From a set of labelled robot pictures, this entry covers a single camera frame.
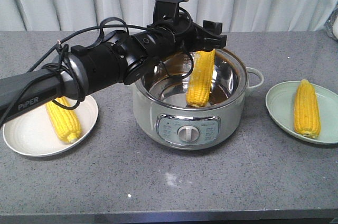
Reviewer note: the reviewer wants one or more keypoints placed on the white blender appliance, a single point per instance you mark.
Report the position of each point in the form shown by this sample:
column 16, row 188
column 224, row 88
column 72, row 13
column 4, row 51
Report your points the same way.
column 331, row 25

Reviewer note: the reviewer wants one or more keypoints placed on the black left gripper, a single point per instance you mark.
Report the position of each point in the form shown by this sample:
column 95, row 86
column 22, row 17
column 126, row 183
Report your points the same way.
column 165, row 38

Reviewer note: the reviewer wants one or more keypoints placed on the green electric cooking pot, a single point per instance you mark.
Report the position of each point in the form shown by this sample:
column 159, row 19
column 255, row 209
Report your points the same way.
column 161, row 111

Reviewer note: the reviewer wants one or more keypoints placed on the grey stone countertop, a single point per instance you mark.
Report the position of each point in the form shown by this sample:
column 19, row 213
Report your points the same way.
column 119, row 175

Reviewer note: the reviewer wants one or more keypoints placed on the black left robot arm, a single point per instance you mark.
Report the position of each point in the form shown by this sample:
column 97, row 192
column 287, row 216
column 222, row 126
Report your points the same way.
column 115, row 57

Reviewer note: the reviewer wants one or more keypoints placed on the yellow corn cob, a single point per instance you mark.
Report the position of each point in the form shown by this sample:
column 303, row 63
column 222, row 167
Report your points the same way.
column 65, row 122
column 306, row 111
column 200, row 80

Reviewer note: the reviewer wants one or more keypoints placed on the green round plate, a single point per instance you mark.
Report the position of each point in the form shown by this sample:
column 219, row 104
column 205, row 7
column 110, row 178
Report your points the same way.
column 280, row 105

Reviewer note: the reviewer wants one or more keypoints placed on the beige round plate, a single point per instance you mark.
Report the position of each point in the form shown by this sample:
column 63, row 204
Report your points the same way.
column 32, row 134

